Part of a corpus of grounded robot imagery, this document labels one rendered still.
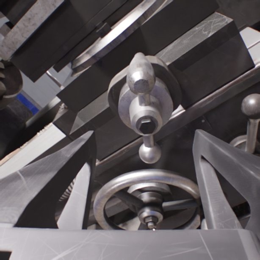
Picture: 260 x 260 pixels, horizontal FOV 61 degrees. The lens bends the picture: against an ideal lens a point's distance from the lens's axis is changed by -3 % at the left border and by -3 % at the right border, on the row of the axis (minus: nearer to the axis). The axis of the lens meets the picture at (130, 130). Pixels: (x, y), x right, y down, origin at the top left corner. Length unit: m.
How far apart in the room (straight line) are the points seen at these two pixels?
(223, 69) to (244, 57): 0.03
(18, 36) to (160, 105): 0.31
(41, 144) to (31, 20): 0.34
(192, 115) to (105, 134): 0.15
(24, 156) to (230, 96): 0.57
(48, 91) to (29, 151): 3.64
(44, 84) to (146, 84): 4.12
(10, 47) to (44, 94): 3.89
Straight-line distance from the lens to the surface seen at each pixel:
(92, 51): 0.42
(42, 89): 4.35
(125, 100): 0.29
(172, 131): 0.39
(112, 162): 0.43
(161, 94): 0.29
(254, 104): 0.32
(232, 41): 0.35
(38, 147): 0.69
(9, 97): 0.84
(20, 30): 0.48
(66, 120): 0.56
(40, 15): 0.46
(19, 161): 0.75
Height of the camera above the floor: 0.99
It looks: 26 degrees down
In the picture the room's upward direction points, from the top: 43 degrees counter-clockwise
